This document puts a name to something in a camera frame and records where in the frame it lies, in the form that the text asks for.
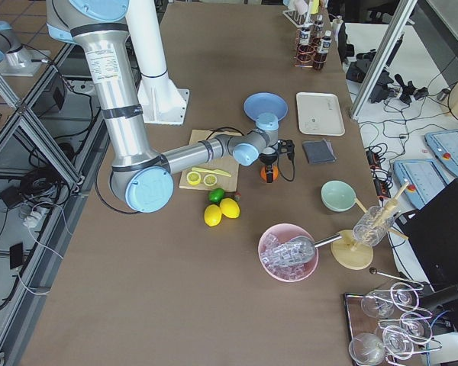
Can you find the lemon slice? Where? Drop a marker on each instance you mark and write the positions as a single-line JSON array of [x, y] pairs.
[[193, 178], [210, 180]]

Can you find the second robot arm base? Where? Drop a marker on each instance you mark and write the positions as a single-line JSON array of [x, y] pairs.
[[15, 58]]

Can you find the green lime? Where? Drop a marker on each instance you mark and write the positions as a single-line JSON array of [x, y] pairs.
[[215, 196]]

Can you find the grey folded cloth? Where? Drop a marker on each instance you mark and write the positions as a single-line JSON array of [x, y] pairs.
[[318, 152]]

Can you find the pink bowl with ice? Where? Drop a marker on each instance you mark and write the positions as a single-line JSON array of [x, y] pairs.
[[284, 256]]

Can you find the mint green bowl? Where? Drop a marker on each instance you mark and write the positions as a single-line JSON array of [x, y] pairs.
[[338, 196]]

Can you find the pink cup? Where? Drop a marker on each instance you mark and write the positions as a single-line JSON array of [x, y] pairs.
[[301, 6]]

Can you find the yellow plastic knife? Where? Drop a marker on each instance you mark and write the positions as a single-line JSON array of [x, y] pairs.
[[212, 171]]

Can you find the wooden cutting board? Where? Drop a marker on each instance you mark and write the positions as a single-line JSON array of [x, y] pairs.
[[226, 164]]

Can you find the blue teach pendant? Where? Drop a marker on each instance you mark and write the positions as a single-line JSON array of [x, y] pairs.
[[425, 179], [444, 145]]

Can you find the blue round plate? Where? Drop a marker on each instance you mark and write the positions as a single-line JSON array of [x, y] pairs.
[[265, 102]]

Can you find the copper wire bottle rack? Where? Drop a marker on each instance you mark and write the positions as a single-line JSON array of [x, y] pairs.
[[312, 46]]

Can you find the yellow lemon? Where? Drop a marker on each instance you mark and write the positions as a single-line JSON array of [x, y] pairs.
[[229, 208], [212, 215]]

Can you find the black monitor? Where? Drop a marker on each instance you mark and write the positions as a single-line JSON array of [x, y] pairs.
[[433, 234]]

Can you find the cream rectangular tray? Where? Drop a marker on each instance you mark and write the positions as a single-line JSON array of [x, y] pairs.
[[319, 114]]

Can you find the wire wine glass rack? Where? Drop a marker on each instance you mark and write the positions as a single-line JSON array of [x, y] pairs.
[[387, 325]]

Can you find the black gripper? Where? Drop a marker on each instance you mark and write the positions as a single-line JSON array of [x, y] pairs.
[[268, 160]]

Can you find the tea bottle white cap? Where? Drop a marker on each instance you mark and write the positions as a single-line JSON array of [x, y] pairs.
[[322, 51]]

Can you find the clear glass jar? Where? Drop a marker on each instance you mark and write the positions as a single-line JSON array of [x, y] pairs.
[[372, 228]]

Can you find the orange fruit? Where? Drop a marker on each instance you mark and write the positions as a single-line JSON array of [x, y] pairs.
[[274, 176]]

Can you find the white camera pole base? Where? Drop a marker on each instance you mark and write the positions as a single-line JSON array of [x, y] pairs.
[[161, 101]]

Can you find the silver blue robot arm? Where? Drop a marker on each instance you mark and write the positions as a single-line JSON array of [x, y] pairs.
[[124, 51]]

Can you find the aluminium frame post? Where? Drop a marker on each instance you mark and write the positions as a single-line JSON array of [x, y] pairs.
[[393, 31]]

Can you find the wooden cup tree stand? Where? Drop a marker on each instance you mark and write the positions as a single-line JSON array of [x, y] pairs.
[[354, 250]]

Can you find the metal ice scoop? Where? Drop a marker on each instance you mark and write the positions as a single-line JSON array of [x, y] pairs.
[[309, 246]]

